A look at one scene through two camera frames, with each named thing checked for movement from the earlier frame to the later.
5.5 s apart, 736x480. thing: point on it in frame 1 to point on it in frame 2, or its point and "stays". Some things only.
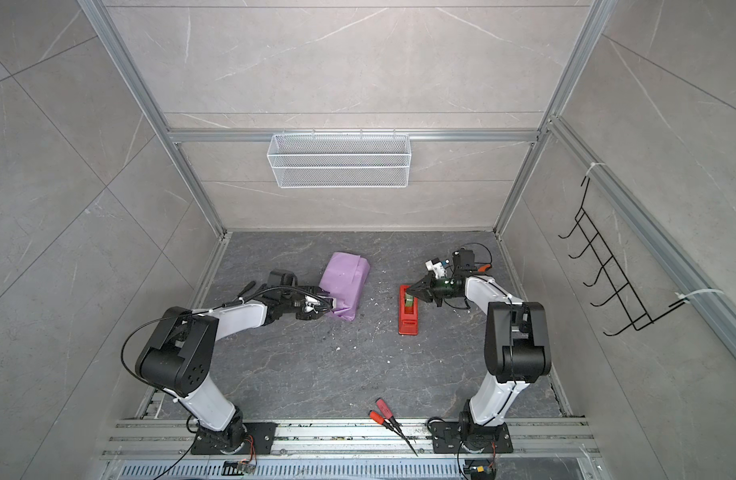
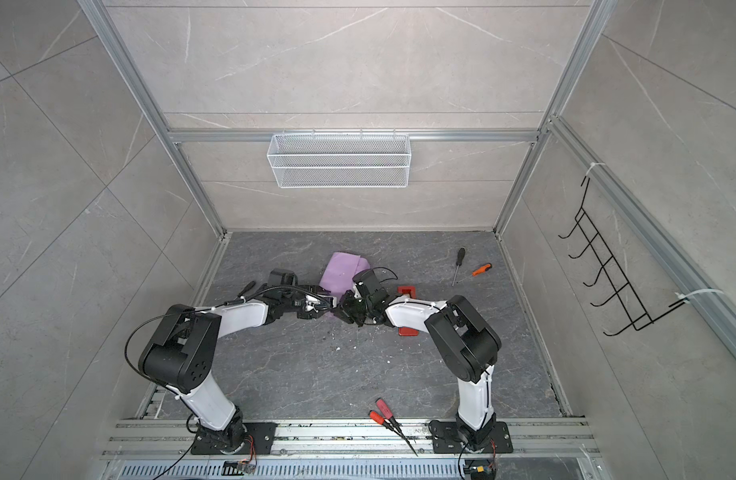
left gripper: (306, 316) stays
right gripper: (428, 285) to (344, 309)
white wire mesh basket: (339, 161) stays
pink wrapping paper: (344, 277) stays
